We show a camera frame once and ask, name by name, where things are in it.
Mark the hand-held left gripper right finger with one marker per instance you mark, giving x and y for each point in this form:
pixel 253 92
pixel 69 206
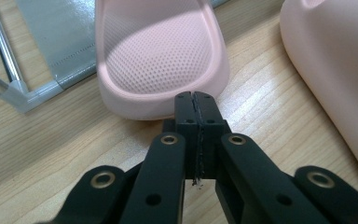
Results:
pixel 245 174

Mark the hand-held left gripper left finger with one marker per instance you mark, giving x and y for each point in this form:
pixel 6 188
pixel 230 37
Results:
pixel 164 174

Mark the pink slipper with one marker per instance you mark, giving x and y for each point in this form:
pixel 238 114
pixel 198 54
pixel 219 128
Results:
pixel 332 68
pixel 155 56

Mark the grey metal shoe rack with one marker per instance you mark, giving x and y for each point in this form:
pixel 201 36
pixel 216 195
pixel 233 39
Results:
pixel 62 40

